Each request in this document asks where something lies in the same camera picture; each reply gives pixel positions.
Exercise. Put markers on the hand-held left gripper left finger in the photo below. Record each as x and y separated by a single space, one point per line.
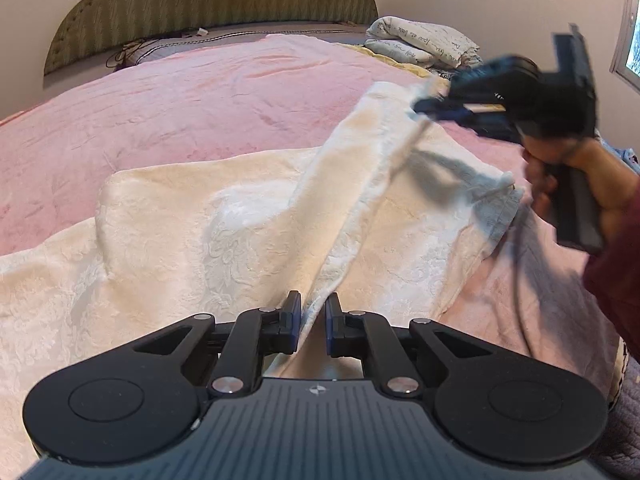
296 321

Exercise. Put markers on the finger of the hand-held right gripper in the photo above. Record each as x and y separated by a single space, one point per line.
492 80
465 112

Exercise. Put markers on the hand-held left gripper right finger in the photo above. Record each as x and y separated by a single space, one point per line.
330 325

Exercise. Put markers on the cream white blanket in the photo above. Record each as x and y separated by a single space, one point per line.
225 240

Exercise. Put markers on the person's right forearm maroon sleeve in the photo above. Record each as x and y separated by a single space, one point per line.
617 280

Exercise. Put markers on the person's right hand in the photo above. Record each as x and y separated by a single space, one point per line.
607 180

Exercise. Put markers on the folded printed white quilt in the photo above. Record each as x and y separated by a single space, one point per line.
425 35

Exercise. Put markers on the window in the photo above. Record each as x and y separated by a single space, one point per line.
630 35

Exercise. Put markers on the pale yellow cloth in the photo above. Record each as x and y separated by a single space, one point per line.
385 57

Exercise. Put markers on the grey striped bed sheet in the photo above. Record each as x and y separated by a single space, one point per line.
300 31

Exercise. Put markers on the pink blanket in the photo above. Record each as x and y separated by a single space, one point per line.
175 100

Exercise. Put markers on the purple grey cloth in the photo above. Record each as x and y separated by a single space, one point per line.
627 410

